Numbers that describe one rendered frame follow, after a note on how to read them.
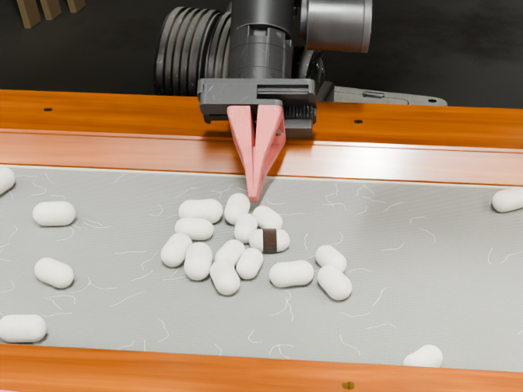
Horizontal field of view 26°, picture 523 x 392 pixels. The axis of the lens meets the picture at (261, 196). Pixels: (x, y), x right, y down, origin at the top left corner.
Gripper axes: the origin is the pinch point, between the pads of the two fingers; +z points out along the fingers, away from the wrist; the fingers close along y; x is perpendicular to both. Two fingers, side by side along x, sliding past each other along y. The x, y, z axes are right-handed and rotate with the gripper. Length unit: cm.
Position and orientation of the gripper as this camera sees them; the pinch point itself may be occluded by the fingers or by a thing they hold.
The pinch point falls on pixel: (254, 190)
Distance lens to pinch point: 97.3
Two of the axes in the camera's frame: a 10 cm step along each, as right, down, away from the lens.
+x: 0.7, 3.7, 9.3
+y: 10.0, 0.1, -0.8
